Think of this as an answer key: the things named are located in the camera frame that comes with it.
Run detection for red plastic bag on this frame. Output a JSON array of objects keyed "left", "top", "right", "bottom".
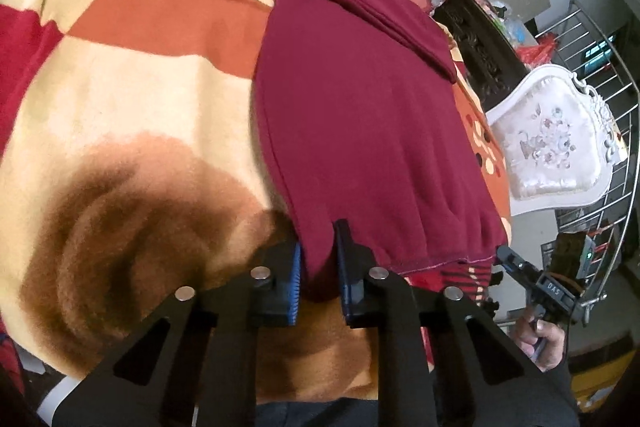
[{"left": 515, "top": 32, "right": 557, "bottom": 68}]

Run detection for maroon sweater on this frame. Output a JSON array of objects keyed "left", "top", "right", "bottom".
[{"left": 252, "top": 0, "right": 508, "bottom": 303}]

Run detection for metal drying rack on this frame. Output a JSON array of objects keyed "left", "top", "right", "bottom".
[{"left": 537, "top": 0, "right": 640, "bottom": 323}]

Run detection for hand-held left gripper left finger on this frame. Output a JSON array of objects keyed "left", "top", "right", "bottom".
[{"left": 50, "top": 239, "right": 303, "bottom": 427}]

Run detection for white upholstered chair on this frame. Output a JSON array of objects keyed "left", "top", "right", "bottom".
[{"left": 485, "top": 64, "right": 626, "bottom": 218}]

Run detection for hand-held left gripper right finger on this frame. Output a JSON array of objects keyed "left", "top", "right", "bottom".
[{"left": 334, "top": 219, "right": 581, "bottom": 427}]

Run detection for person's right hand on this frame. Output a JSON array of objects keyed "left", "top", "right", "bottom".
[{"left": 514, "top": 314, "right": 568, "bottom": 373}]

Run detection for dark carved wooden cabinet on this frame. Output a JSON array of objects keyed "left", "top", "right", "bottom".
[{"left": 432, "top": 0, "right": 533, "bottom": 115}]

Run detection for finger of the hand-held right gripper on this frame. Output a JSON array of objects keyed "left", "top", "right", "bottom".
[{"left": 496, "top": 245, "right": 538, "bottom": 288}]

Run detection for yellow box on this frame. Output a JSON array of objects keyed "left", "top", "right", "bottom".
[{"left": 570, "top": 347, "right": 636, "bottom": 408}]

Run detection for person's dark pants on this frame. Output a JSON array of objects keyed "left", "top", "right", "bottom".
[{"left": 255, "top": 399, "right": 388, "bottom": 427}]

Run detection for printed fleece blanket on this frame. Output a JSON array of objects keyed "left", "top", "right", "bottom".
[{"left": 0, "top": 0, "right": 513, "bottom": 408}]

